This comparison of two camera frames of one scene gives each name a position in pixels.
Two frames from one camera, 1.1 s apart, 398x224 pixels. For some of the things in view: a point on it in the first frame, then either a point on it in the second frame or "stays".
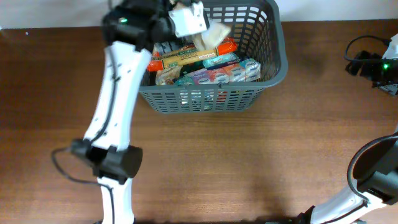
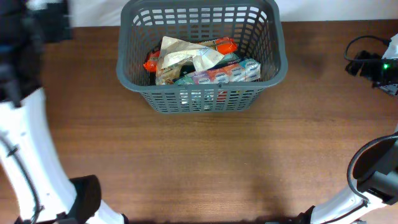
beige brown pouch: [166, 76] stays
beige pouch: [213, 36] to [174, 51]
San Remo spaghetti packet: [162, 60] to [222, 46]
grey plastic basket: [258, 30] stays
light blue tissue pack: [220, 60] stays
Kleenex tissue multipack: [245, 71] stays
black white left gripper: [168, 11] to [56, 21]
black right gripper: [373, 59] stays
